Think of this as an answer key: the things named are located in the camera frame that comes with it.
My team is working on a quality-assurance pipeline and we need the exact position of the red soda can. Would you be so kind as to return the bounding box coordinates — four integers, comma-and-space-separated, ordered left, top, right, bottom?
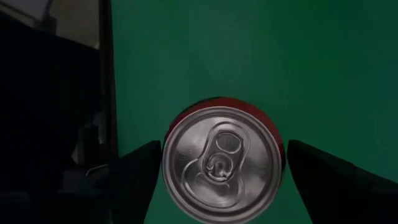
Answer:
160, 96, 286, 224

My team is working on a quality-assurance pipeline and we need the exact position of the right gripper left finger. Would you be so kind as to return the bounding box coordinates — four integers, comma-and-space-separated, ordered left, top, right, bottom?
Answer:
108, 140, 162, 224

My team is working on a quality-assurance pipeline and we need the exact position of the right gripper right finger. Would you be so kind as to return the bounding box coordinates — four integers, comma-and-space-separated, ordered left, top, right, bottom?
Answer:
287, 139, 398, 224

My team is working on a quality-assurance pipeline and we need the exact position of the black table frame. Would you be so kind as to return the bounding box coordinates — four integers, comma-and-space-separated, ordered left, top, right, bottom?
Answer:
98, 0, 119, 162

